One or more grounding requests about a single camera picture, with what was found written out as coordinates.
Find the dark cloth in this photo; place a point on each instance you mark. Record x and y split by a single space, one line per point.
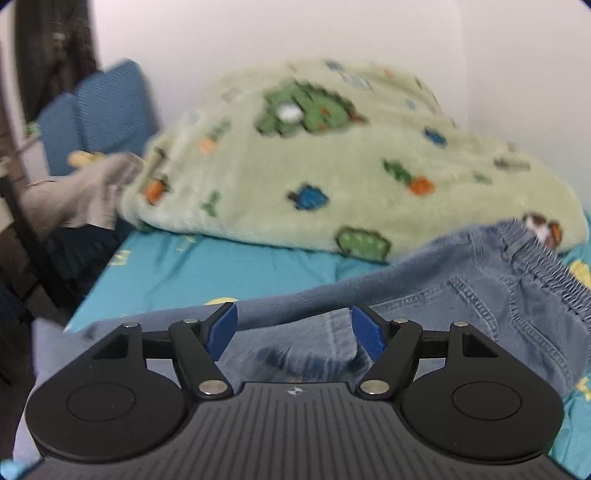
78 258

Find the blue denim jeans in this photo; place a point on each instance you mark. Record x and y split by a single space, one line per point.
461 295

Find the dark hanging clothes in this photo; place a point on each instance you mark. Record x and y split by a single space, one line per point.
55 50

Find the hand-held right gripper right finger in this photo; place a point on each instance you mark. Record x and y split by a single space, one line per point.
368 333

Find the green printed fleece blanket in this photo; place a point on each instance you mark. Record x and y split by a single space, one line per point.
323 175

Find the grey cloth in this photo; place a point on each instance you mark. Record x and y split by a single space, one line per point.
83 194

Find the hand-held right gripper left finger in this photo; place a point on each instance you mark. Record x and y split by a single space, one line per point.
223 330

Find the blue pillow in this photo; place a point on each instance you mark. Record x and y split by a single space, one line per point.
99 115

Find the teal printed bed sheet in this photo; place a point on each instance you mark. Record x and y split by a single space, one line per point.
184 272

